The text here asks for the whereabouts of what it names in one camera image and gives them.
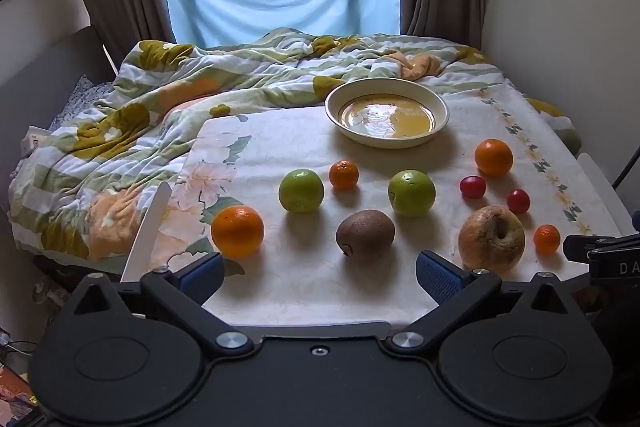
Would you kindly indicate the medium orange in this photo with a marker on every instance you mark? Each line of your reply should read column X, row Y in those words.
column 494, row 158

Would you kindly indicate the green apple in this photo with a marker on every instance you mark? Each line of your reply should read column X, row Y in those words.
column 412, row 193
column 301, row 191

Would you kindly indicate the red cherry tomato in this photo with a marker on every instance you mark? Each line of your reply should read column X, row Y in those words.
column 518, row 201
column 472, row 187

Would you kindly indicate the colourful book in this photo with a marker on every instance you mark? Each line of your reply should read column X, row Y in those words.
column 15, row 397

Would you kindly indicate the cream ceramic bowl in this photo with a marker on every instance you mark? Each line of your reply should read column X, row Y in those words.
column 386, row 117

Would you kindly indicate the grey headboard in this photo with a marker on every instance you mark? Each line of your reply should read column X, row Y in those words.
column 45, row 67

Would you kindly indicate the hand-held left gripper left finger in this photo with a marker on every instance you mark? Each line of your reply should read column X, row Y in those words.
column 202, row 276

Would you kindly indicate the large orange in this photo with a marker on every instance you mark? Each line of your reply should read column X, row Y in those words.
column 237, row 232

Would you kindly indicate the floral tablecloth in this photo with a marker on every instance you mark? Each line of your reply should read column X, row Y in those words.
column 310, row 277

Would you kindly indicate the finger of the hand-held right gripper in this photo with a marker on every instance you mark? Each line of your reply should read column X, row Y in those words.
column 577, row 248

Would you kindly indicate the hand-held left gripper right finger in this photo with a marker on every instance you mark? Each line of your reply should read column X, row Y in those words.
column 436, row 276

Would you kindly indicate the striped floral blanket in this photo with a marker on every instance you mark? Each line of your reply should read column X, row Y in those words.
column 150, row 107

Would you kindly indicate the brown kiwi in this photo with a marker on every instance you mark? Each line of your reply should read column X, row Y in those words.
column 366, row 232

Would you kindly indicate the wrinkled brown apple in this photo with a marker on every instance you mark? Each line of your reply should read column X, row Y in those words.
column 487, row 242

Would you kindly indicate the small mandarin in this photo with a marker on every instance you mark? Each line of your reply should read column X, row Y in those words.
column 546, row 240
column 344, row 175

